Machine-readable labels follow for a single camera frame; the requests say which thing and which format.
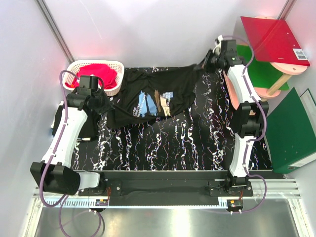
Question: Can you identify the black graphic t shirt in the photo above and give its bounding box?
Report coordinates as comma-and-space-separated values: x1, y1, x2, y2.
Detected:
107, 65, 203, 129

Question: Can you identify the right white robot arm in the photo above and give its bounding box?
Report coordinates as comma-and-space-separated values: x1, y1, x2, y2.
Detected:
199, 35, 269, 196

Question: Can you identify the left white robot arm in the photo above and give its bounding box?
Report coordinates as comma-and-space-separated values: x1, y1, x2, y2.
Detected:
30, 76, 113, 196

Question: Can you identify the pink t shirt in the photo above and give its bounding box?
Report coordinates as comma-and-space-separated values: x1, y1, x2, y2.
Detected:
76, 64, 117, 89

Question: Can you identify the folded black t shirt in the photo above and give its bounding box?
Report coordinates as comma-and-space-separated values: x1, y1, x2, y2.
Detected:
51, 101, 101, 141

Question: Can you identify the white plastic basket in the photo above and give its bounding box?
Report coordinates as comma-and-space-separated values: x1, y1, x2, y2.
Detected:
62, 60, 124, 96

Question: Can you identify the light green folder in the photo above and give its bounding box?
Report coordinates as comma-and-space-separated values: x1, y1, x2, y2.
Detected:
237, 45, 283, 89

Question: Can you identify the red folder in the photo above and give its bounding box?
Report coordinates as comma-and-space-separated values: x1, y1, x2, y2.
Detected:
241, 16, 310, 67

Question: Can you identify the pink wooden shelf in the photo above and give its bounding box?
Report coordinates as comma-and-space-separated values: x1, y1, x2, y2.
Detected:
222, 15, 307, 112

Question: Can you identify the dark green binder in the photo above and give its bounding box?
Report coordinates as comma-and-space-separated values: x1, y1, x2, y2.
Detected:
265, 88, 316, 174

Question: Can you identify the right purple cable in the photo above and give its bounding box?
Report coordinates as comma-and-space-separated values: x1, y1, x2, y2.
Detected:
203, 36, 269, 214

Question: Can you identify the purple cable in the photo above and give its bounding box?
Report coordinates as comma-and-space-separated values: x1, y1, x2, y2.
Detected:
203, 36, 269, 214
38, 70, 106, 235

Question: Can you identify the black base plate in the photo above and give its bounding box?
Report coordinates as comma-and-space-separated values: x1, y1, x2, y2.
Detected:
79, 179, 253, 208

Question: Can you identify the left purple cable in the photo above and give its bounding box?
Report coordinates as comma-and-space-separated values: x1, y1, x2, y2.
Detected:
38, 70, 106, 235

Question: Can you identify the aluminium rail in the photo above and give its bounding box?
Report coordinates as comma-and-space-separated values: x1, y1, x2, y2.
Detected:
33, 179, 302, 198

